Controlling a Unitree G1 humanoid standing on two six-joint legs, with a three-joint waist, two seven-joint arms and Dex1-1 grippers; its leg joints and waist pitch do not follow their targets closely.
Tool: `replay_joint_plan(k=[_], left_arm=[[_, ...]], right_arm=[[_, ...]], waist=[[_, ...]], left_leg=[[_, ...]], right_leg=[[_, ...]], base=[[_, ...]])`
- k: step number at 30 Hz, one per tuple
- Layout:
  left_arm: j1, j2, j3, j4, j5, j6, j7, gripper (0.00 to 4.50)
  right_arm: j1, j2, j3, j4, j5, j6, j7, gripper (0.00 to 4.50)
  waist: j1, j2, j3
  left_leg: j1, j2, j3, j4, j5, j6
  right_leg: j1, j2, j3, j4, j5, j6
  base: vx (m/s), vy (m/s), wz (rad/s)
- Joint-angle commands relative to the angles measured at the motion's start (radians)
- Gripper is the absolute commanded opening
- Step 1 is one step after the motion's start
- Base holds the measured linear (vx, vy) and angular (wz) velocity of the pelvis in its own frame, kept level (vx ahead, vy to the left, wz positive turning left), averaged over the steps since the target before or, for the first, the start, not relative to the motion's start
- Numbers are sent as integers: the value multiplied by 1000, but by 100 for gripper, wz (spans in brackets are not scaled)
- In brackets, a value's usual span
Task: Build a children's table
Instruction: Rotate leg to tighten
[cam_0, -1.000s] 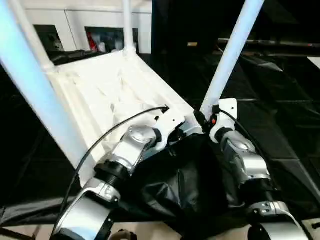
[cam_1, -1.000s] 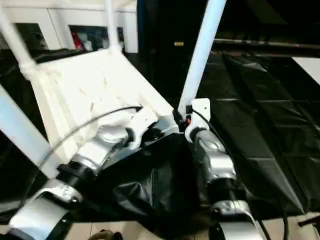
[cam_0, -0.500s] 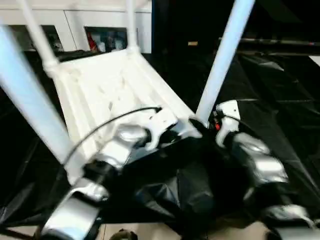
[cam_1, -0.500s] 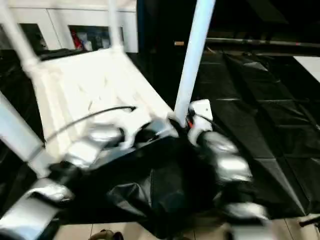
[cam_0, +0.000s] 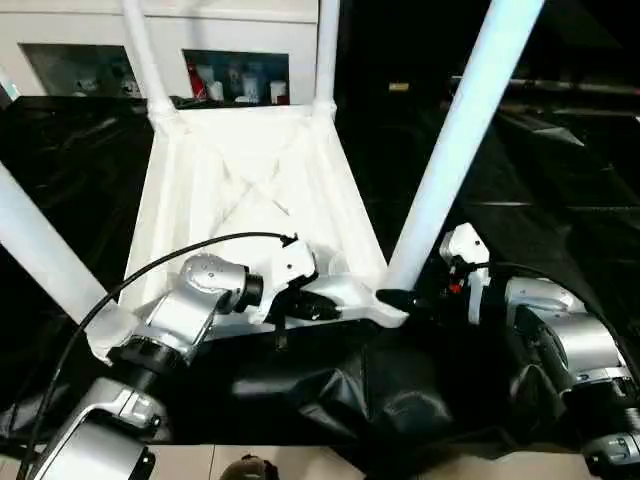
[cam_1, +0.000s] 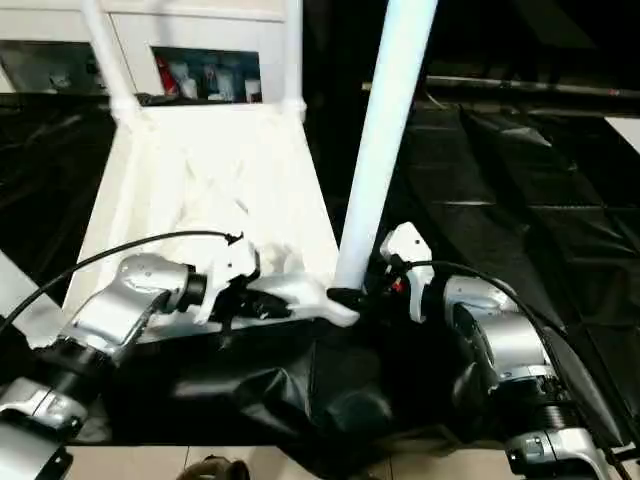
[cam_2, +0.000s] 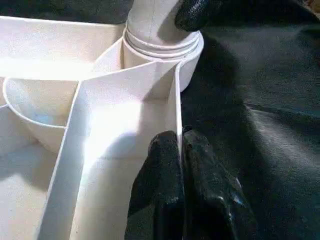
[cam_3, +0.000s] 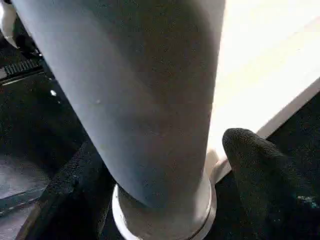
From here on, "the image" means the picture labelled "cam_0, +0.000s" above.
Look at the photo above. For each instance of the dark robot left foot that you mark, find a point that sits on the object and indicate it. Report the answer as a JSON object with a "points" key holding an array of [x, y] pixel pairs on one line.
{"points": [[245, 470]]}

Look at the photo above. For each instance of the silver metal rail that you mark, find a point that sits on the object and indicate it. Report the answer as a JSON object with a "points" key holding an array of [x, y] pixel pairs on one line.
{"points": [[560, 88]]}

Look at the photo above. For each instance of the white plastic table top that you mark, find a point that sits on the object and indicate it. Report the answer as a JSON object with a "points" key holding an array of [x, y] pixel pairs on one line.
{"points": [[250, 150]]}

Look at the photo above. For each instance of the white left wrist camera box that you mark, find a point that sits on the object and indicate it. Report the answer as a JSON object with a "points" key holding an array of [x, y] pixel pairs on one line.
{"points": [[290, 262]]}

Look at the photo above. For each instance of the black work mat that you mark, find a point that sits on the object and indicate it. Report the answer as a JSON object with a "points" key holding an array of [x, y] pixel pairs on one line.
{"points": [[560, 200]]}

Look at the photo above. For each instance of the small yellow label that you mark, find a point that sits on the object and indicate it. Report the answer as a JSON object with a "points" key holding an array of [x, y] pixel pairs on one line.
{"points": [[399, 87]]}

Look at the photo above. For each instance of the white glass-door cabinet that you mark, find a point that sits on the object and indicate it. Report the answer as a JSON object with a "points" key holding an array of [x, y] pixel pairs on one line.
{"points": [[150, 30]]}

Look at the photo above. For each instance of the teal plastic object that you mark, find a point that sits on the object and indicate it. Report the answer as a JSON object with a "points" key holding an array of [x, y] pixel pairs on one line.
{"points": [[6, 88]]}

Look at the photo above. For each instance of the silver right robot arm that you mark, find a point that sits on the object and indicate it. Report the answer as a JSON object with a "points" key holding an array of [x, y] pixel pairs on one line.
{"points": [[570, 335]]}

